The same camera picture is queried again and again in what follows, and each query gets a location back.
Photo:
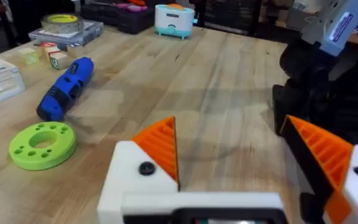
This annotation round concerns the black organiser case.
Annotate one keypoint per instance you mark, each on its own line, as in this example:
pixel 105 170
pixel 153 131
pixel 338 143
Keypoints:
pixel 120 17

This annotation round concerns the clear flat plastic case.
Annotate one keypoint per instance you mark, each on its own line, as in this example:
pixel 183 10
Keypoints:
pixel 85 34

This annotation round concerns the red and white toy block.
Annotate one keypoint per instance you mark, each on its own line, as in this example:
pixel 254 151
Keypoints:
pixel 49 46

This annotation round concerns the blue electric screwdriver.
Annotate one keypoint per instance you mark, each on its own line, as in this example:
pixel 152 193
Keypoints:
pixel 64 90

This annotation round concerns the translucent green cube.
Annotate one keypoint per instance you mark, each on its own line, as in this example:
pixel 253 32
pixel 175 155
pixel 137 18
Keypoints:
pixel 29 56

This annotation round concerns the green disc with holes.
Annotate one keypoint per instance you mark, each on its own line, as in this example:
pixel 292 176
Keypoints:
pixel 23 155

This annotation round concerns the wooden letter block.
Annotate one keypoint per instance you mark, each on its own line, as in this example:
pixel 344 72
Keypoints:
pixel 61 60

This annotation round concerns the roll of tape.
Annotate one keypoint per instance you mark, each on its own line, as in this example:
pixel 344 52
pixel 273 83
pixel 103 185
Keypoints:
pixel 62 23

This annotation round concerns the white and teal toy toaster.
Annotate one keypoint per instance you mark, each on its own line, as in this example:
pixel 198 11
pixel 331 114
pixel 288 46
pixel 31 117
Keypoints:
pixel 172 21

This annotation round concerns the right wrist upright flat plate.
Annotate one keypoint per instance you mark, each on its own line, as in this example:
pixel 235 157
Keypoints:
pixel 281 109

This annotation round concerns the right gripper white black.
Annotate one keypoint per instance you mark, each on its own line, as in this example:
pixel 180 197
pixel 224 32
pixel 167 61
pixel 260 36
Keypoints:
pixel 315 93

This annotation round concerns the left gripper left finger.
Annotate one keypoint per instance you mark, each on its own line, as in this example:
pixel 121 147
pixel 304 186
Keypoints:
pixel 129 180

